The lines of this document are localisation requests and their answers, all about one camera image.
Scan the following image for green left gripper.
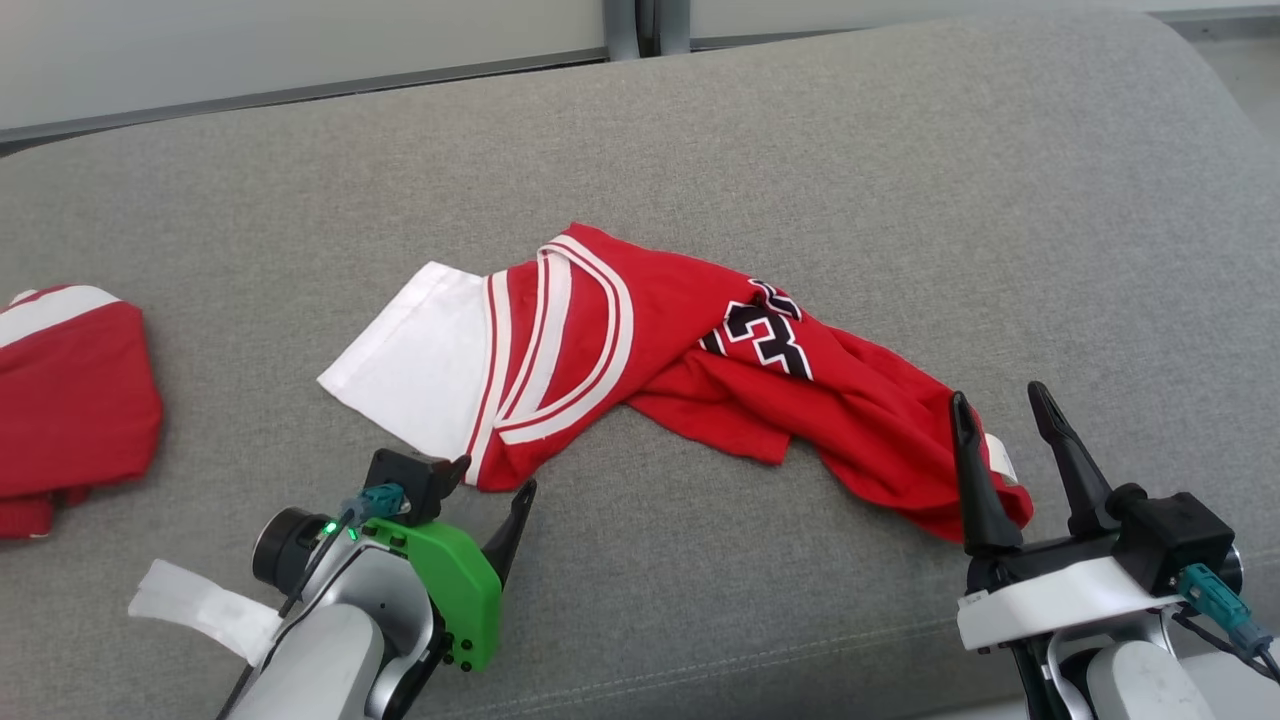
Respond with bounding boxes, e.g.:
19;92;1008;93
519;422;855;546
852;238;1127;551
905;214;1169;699
365;455;538;673

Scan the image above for teal plug right arm cable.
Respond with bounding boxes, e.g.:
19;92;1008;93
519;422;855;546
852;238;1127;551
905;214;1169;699
1175;563;1280;681

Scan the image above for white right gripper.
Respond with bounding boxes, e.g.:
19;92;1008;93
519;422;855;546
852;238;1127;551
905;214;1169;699
950;381;1186;653

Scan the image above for teal plug arm cable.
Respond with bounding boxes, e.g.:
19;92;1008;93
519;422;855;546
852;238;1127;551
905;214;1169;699
1175;563;1280;681
215;483;411;720

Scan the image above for red Bulls jersey white sleeves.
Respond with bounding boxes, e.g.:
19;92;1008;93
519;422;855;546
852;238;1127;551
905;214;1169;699
318;222;1036;546

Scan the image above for grey fabric sofa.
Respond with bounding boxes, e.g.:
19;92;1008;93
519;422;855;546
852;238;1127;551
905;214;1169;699
0;10;1280;720

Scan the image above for grey baseboard strip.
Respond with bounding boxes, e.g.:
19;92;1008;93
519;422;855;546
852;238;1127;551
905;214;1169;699
0;45;611;151
690;8;1280;51

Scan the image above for red shorts white stripe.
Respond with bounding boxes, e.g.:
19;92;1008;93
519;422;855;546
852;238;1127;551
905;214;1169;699
0;285;164;541

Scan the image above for teal plug left arm cable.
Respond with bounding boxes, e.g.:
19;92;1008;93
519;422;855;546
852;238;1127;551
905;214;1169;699
215;483;411;720

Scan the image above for white fabric strap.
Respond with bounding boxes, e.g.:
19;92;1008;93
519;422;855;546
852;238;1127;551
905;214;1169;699
128;560;283;666

